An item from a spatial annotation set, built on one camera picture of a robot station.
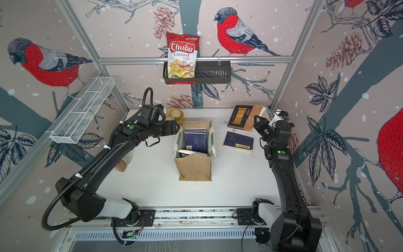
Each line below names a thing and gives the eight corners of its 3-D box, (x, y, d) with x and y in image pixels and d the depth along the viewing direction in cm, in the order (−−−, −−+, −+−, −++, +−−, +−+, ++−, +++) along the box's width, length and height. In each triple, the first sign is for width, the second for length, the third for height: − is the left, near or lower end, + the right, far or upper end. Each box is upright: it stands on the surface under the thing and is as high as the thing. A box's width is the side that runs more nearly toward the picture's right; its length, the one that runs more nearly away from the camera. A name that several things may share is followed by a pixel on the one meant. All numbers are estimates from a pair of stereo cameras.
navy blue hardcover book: (222, 147, 102) (223, 145, 100) (226, 132, 109) (227, 130, 107) (251, 155, 98) (252, 153, 96) (254, 139, 105) (254, 137, 103)
